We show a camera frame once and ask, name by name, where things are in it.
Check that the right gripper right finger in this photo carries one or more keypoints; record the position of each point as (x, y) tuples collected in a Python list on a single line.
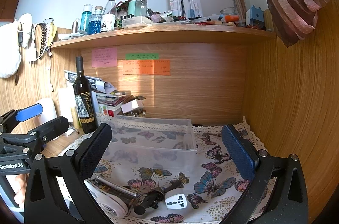
[(241, 151)]

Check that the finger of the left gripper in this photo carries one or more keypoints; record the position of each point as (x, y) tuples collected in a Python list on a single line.
[(47, 131), (29, 112)]

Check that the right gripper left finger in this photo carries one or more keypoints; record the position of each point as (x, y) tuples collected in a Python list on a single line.
[(91, 151)]

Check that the white curved handheld device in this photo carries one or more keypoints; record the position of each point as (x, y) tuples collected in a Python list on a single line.
[(112, 205)]

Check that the small black gadget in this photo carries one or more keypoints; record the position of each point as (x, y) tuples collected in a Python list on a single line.
[(154, 197)]

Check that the white travel plug adapter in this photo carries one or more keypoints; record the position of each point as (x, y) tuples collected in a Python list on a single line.
[(175, 199)]

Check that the silver metal cylinder tube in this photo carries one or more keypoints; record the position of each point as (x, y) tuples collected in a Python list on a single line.
[(116, 187)]

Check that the person's hand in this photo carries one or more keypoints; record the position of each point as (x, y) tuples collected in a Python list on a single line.
[(18, 184)]

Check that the white cylinder roll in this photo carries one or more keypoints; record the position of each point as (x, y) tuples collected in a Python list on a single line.
[(49, 111)]

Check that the dark wine bottle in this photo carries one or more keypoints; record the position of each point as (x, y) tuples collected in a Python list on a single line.
[(83, 99)]

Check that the clear plastic storage bin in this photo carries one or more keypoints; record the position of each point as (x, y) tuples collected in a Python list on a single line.
[(152, 143)]

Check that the butterfly print lace cloth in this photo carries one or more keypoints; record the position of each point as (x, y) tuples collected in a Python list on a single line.
[(211, 189)]

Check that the stack of books and papers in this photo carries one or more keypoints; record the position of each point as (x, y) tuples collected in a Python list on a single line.
[(106, 99)]

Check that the small white cardboard box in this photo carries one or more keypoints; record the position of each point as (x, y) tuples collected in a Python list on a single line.
[(132, 106)]

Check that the white fluffy hanging item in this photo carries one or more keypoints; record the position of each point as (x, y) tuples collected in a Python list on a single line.
[(14, 36)]

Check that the black lace headband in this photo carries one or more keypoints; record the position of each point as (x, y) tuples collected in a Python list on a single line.
[(45, 33)]

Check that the pink sticky note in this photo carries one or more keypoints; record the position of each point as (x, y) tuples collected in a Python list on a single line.
[(104, 57)]

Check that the green sticky note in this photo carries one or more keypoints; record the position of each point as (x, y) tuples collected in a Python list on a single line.
[(142, 56)]

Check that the blue liquid glass bottle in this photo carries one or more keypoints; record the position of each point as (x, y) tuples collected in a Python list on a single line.
[(95, 19)]

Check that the orange sticky note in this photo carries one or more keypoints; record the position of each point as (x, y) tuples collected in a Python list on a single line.
[(147, 67)]

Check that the tall teal bottle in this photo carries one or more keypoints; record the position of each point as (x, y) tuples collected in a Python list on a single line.
[(86, 13)]

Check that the clear sake bottle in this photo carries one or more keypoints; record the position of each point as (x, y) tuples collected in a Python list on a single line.
[(109, 16)]

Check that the wooden shelf board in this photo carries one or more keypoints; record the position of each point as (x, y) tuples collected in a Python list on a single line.
[(169, 34)]

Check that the blue pencil sharpener box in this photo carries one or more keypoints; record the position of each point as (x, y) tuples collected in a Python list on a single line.
[(255, 17)]

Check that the clear lidded plastic box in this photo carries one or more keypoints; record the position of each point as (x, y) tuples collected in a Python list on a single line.
[(136, 22)]

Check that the mint green pump bottle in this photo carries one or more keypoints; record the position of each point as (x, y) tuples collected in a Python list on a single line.
[(132, 8)]

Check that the jar of wooden sticks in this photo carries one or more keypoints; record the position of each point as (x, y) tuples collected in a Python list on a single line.
[(240, 6)]

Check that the clear glass jar bottle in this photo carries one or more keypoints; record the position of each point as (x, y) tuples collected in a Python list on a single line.
[(141, 8)]

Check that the toothbrush blister pack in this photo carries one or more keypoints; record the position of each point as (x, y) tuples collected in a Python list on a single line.
[(188, 9)]

